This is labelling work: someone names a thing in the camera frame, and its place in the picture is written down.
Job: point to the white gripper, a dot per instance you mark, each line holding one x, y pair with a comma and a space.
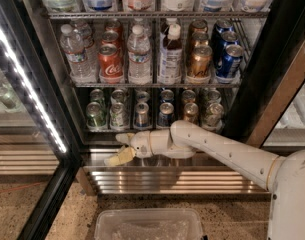
141, 144

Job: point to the white green can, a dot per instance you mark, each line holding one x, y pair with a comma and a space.
119, 96
118, 116

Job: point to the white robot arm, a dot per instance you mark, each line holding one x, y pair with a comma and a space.
283, 177

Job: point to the front silver blue can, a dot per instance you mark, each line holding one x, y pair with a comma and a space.
142, 115

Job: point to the silver blue can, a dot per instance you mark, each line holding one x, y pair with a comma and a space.
142, 97
142, 115

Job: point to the front dark blue can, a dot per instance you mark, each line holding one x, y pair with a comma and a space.
166, 115

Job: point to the dark blue can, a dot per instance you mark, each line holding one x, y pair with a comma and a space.
167, 96
166, 115

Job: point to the rear silver blue can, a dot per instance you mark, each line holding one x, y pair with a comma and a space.
142, 97

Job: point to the rear green can bottom shelf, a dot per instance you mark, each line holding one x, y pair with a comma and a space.
97, 95

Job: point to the rear dark blue can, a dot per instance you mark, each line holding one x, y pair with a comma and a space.
167, 96

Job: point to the front gold can bottom shelf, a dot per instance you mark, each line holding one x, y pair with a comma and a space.
190, 112

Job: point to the gold can shelf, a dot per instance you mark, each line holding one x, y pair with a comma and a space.
196, 39
190, 112
197, 26
198, 70
188, 96

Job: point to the rear gold can bottom shelf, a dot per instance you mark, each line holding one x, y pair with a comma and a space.
188, 96

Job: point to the front red cola can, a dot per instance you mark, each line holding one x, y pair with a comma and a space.
110, 63

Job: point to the red cola can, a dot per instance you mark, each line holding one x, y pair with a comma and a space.
110, 63
111, 37
114, 25

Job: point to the front pale green can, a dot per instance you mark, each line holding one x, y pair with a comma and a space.
212, 115

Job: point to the pale green can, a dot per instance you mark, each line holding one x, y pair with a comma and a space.
212, 115
209, 96

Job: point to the glass fridge door with light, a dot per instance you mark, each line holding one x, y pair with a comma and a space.
29, 53

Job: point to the rear pale green can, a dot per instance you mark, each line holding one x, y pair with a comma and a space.
209, 96

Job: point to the front gold can middle shelf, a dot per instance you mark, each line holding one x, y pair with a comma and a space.
198, 70

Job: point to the middle red cola can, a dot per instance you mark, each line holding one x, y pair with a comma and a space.
111, 37

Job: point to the rear red cola can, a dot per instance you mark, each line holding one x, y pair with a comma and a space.
114, 25

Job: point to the front blue can middle shelf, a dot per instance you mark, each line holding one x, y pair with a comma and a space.
229, 63

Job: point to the blue can shelf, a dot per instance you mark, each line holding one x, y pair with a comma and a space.
229, 63
220, 26
224, 39

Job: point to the rear gold can middle shelf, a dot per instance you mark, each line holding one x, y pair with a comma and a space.
197, 26

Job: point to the rear blue can middle shelf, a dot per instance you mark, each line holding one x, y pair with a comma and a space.
220, 26

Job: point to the clear plastic bin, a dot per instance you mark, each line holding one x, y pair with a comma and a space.
149, 224

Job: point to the front tea bottle white cap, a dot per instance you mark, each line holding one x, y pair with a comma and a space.
171, 56

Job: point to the front centre water bottle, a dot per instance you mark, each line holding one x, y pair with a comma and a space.
139, 56

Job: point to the water bottle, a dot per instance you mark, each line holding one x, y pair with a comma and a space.
85, 31
72, 44
144, 23
139, 56

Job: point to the front left water bottle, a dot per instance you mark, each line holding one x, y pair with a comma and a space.
72, 44

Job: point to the rear centre water bottle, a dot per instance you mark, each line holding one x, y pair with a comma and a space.
144, 23

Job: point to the rear left water bottle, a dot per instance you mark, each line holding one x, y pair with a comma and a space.
85, 31

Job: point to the rear tea bottle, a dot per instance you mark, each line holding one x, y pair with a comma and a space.
165, 26

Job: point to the middle wire shelf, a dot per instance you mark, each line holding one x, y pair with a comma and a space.
156, 85

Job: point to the wire shelf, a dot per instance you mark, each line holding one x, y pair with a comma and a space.
156, 85
155, 14

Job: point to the upper wire shelf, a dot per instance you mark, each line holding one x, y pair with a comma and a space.
155, 14

